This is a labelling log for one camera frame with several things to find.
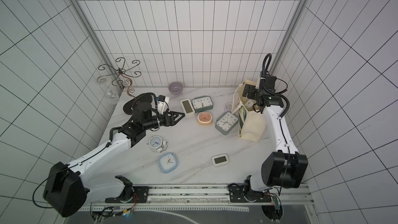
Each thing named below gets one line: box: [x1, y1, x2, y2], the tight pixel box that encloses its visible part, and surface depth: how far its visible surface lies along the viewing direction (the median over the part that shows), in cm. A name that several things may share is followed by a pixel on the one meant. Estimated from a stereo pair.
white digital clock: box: [179, 98, 196, 119], surface depth 106 cm
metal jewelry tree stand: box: [96, 57, 153, 115], surface depth 92 cm
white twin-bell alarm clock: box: [146, 135, 168, 153], surface depth 87 cm
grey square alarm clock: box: [215, 111, 239, 136], surface depth 99 cm
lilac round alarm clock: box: [223, 101, 233, 113], surface depth 106 cm
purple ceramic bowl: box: [168, 81, 184, 95], surface depth 116 cm
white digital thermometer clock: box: [211, 153, 230, 167], surface depth 83 cm
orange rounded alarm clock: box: [196, 111, 213, 126], surface depth 100 cm
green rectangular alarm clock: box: [191, 95, 214, 114], surface depth 109 cm
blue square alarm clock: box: [157, 151, 178, 174], surface depth 82 cm
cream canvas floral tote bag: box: [231, 79, 267, 143], surface depth 83 cm
